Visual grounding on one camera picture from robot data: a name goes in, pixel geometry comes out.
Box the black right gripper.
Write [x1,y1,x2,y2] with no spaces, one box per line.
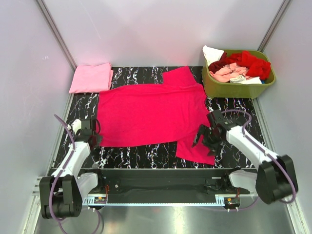
[192,124,224,157]

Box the magenta t shirt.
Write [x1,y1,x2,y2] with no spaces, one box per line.
[97,66,215,165]

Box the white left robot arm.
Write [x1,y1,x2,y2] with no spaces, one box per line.
[39,128,105,221]

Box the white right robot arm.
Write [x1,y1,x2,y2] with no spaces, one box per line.
[192,124,298,204]

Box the olive green plastic basket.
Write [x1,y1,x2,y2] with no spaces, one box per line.
[202,49,275,99]

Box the folded pink t shirt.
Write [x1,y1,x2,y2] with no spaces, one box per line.
[69,63,114,94]

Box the peach garment in basket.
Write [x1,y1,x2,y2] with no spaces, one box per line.
[209,63,249,82]

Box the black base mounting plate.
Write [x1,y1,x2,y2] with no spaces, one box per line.
[80,169,248,206]

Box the dark red garment in basket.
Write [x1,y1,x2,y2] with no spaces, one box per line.
[208,52,227,73]

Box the white cloth in basket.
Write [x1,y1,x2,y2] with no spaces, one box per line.
[202,45,224,66]

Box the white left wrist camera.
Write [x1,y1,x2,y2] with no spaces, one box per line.
[69,119,97,135]

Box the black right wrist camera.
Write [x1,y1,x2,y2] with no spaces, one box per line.
[207,110,236,131]

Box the aluminium frame rail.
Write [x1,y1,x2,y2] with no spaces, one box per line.
[31,176,298,197]

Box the left aluminium corner post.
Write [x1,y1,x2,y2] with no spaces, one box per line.
[35,0,77,71]

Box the aluminium corner post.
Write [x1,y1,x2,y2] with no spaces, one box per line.
[257,0,292,52]
[35,0,77,71]

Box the right aluminium corner post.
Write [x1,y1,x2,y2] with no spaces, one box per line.
[257,0,292,52]

